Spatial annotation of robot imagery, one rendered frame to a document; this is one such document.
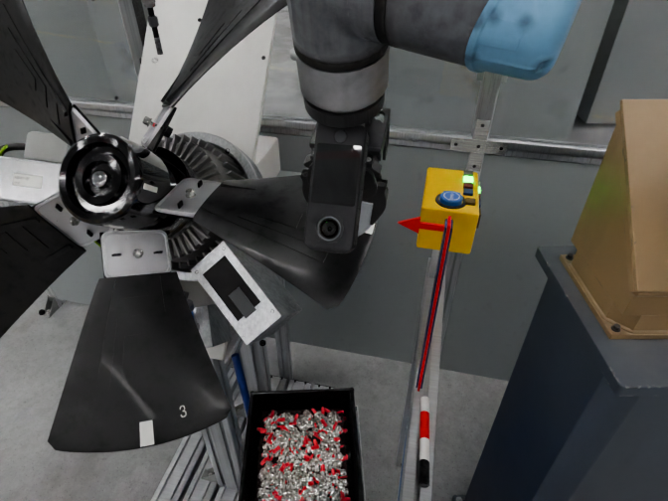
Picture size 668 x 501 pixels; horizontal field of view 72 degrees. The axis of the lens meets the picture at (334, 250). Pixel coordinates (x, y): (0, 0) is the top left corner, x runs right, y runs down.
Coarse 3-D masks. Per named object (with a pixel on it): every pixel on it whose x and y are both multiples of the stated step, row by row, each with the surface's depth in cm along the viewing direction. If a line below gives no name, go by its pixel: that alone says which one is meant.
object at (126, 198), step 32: (64, 160) 59; (96, 160) 59; (128, 160) 58; (160, 160) 65; (64, 192) 59; (96, 192) 60; (128, 192) 58; (160, 192) 62; (96, 224) 59; (128, 224) 61; (160, 224) 69
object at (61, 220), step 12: (48, 204) 64; (60, 204) 64; (48, 216) 65; (60, 216) 66; (72, 216) 66; (60, 228) 67; (72, 228) 67; (84, 228) 68; (96, 228) 68; (108, 228) 69; (72, 240) 68; (84, 240) 69; (96, 240) 70
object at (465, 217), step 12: (432, 168) 93; (432, 180) 89; (444, 180) 89; (456, 180) 89; (432, 192) 85; (432, 204) 82; (420, 216) 83; (432, 216) 82; (444, 216) 81; (456, 216) 81; (468, 216) 80; (456, 228) 82; (468, 228) 82; (420, 240) 85; (432, 240) 85; (456, 240) 84; (468, 240) 83; (468, 252) 85
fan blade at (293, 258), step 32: (224, 192) 63; (256, 192) 63; (288, 192) 63; (224, 224) 58; (256, 224) 58; (288, 224) 58; (256, 256) 56; (288, 256) 55; (320, 256) 55; (352, 256) 56; (320, 288) 54
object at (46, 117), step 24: (0, 0) 65; (0, 24) 67; (24, 24) 63; (0, 48) 69; (24, 48) 65; (0, 72) 72; (24, 72) 67; (48, 72) 63; (0, 96) 75; (24, 96) 71; (48, 96) 66; (48, 120) 71; (72, 120) 66; (72, 144) 70
